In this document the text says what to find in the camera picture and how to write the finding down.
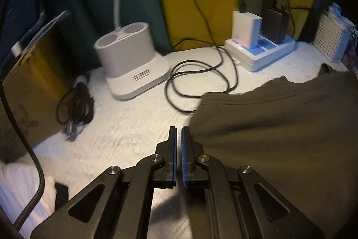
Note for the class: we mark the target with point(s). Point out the white charger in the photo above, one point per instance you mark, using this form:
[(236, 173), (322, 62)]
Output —
[(246, 29)]

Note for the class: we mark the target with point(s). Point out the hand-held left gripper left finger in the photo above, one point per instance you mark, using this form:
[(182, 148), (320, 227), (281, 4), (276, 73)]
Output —
[(174, 155)]

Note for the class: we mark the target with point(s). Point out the white plastic basket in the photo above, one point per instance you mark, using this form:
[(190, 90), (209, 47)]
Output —
[(330, 37)]

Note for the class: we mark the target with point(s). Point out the dark brown t-shirt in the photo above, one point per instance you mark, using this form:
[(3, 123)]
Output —
[(279, 129)]

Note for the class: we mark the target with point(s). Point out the white tablet stand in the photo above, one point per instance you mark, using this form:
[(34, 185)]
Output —
[(17, 49)]

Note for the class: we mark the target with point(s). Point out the black tablet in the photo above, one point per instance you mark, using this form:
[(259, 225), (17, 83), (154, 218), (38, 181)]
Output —
[(19, 17)]

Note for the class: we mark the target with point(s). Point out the black charger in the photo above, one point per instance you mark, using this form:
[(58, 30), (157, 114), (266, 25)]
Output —
[(275, 23)]

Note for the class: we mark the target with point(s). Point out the white cloth pile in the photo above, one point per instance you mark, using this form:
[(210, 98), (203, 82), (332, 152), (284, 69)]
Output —
[(11, 180)]

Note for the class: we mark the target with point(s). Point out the brown cardboard box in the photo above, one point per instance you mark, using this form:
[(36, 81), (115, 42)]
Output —
[(28, 93)]

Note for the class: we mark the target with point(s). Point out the white blue packet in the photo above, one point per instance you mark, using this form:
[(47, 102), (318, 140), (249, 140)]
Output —
[(335, 10)]

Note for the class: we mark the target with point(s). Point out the white power strip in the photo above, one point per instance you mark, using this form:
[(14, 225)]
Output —
[(268, 55)]

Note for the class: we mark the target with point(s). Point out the purple bag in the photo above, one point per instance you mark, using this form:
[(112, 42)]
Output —
[(353, 54)]

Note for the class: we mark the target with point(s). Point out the white desk lamp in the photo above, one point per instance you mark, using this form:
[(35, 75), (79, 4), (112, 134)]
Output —
[(131, 65)]

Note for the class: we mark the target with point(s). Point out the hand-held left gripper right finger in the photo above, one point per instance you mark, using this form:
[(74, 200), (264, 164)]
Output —
[(184, 157)]

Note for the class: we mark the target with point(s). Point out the white textured table cover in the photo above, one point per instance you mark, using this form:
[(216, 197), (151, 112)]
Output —
[(125, 129)]

